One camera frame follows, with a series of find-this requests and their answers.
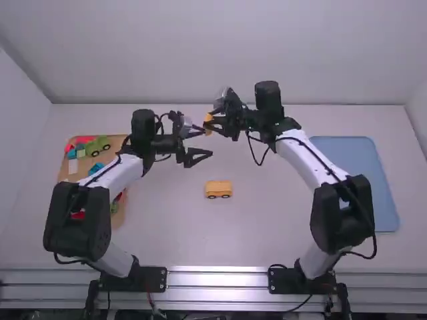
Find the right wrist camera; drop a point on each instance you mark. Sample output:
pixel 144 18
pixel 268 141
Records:
pixel 221 100

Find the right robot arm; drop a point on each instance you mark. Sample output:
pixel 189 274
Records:
pixel 300 153

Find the tan tray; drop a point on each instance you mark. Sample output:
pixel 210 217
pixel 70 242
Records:
pixel 113 143

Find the green toy car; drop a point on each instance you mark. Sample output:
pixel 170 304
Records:
pixel 96 145

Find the pale yellow toy brick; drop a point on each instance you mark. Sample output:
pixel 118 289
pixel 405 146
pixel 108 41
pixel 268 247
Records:
pixel 209 117

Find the teal see-through toy brick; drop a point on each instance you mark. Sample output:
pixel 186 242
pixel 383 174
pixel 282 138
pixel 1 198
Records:
pixel 80 146

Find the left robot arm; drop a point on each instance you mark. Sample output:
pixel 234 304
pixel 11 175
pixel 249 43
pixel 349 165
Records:
pixel 110 176

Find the small green toy brick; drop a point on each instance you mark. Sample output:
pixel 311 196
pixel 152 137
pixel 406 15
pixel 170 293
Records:
pixel 114 205

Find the silver rails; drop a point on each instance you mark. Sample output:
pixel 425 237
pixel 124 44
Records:
pixel 217 276

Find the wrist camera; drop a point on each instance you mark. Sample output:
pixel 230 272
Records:
pixel 221 100
pixel 186 125

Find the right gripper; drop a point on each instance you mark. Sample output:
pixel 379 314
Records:
pixel 235 116

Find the blue rounded toy brick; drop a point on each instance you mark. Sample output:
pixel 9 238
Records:
pixel 96 168

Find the teal rounded toy brick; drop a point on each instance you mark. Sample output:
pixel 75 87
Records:
pixel 72 154

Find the blue mat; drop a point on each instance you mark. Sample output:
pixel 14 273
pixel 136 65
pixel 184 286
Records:
pixel 360 160

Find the light green toy brick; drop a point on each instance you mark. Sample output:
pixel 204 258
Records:
pixel 81 154

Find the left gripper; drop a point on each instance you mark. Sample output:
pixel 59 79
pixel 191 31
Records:
pixel 166 145

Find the long red toy brick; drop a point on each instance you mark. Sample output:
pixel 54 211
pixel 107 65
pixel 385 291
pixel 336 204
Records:
pixel 83 138

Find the white toy brick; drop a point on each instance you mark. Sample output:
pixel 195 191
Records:
pixel 72 166

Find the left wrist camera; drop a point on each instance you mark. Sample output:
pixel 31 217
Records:
pixel 186 125

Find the yellow toy car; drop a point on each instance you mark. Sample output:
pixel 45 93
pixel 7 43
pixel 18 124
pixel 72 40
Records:
pixel 218 186

